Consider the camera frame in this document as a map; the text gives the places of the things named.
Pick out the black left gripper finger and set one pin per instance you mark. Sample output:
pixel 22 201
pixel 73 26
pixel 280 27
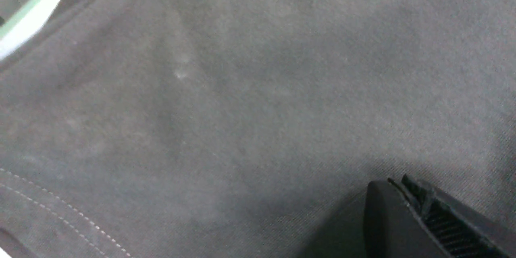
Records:
pixel 414 219

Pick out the gray long-sleeved shirt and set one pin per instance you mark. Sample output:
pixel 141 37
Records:
pixel 250 128

